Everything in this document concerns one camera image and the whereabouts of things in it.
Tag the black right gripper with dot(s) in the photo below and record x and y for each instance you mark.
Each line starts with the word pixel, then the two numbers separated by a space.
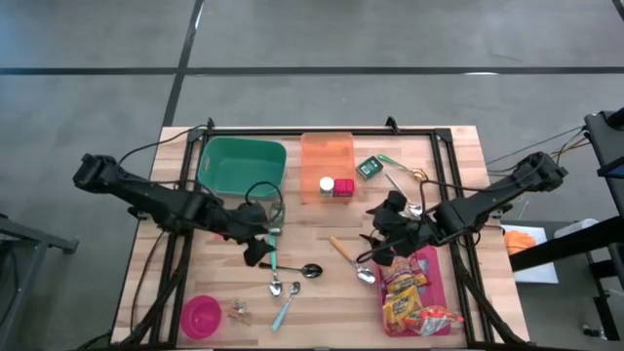
pixel 409 234

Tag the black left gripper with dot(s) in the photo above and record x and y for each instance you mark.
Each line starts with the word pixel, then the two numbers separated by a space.
pixel 248 222

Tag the orange yellow snack packet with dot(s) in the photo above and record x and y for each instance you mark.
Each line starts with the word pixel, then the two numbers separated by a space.
pixel 402 275

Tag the white ramen packet blue edge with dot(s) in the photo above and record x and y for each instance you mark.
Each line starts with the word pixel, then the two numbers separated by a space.
pixel 424 265

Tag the small glass jar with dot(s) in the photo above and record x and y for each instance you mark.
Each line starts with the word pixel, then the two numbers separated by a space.
pixel 239 312

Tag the bagel seasoning jar white lid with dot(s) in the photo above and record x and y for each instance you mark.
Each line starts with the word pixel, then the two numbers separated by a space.
pixel 326 186

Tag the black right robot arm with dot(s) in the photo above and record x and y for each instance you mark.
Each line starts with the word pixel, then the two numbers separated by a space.
pixel 487 200

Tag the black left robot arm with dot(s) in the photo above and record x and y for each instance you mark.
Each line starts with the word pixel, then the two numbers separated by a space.
pixel 146 200

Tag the plain silver spoon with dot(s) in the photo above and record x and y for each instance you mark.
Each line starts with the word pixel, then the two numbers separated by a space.
pixel 393 182

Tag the black metal spoon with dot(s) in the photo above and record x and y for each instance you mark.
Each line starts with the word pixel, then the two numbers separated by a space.
pixel 312 270

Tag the small green spice tin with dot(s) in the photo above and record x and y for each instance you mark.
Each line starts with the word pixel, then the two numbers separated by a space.
pixel 369 167

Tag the pink plastic bowl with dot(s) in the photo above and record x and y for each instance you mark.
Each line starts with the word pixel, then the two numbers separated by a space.
pixel 201 317

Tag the pink plastic tray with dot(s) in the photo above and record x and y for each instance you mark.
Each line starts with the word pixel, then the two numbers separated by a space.
pixel 439 292

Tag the green plastic bin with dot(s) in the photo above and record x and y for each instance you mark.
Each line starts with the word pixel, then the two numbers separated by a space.
pixel 244 166

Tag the orange translucent plastic bin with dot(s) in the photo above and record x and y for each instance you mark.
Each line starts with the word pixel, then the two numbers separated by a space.
pixel 324 156

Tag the orange cloth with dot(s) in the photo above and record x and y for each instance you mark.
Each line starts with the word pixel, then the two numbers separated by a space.
pixel 519 242

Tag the white paper sheet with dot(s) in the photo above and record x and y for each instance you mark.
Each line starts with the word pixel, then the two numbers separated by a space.
pixel 536 273

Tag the white plastic container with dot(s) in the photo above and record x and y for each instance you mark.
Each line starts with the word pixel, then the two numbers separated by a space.
pixel 577 226

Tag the black equipment stand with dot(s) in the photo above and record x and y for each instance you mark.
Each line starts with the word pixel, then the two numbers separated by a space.
pixel 604 146

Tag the grey side table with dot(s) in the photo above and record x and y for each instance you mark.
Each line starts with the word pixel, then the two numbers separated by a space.
pixel 19 244

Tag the black aluminium table frame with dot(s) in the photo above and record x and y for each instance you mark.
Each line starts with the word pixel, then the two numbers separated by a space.
pixel 292 132

